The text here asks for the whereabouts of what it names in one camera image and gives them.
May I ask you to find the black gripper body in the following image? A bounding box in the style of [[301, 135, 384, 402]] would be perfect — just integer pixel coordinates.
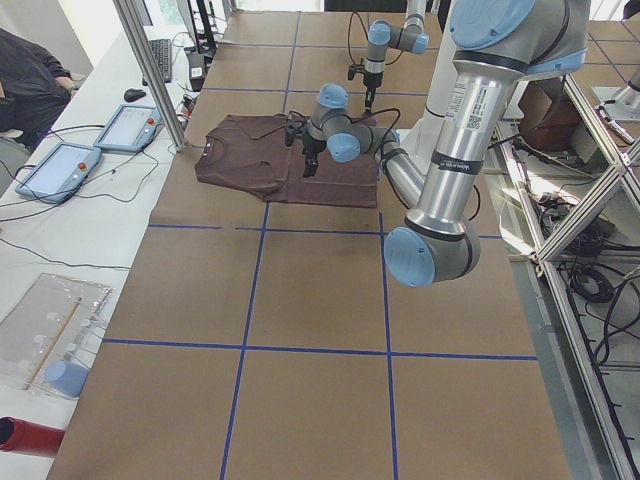
[[302, 130, 326, 159], [363, 71, 383, 90]]

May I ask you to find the dark brown t-shirt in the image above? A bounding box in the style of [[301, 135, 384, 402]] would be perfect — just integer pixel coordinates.
[[195, 114, 378, 208]]

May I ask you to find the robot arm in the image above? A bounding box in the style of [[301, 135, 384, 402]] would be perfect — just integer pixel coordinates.
[[301, 1, 590, 287], [363, 0, 429, 113]]

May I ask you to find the black keyboard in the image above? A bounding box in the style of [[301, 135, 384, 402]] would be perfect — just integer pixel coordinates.
[[148, 39, 173, 83]]

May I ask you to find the far blue teach pendant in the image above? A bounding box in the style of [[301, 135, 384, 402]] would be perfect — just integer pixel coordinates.
[[94, 104, 161, 153]]

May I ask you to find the blue teach pendant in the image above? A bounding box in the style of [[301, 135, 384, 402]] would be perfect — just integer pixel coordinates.
[[15, 142, 102, 204], [94, 104, 161, 153]]

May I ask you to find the black computer mouse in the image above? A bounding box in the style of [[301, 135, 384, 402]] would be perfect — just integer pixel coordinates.
[[123, 88, 147, 103]]

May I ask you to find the near blue teach pendant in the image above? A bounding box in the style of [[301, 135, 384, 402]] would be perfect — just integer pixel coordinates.
[[15, 142, 102, 204]]

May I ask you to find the seated person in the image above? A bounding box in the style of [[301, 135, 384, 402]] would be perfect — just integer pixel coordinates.
[[0, 30, 79, 151]]

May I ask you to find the clear plastic bag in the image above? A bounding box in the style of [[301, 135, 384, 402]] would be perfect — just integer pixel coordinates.
[[1, 274, 112, 399]]

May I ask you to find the light blue cup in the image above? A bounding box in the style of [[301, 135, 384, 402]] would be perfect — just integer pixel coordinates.
[[45, 360, 89, 398]]

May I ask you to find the red cylinder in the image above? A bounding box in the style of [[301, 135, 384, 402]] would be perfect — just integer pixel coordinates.
[[1, 417, 65, 458]]

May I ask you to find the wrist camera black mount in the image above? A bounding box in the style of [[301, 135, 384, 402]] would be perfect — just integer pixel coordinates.
[[284, 112, 307, 147]]

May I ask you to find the aluminium frame rack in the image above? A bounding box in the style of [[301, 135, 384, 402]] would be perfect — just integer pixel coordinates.
[[491, 65, 639, 479]]

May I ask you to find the aluminium frame post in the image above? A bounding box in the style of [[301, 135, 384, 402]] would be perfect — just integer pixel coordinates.
[[113, 0, 186, 152]]

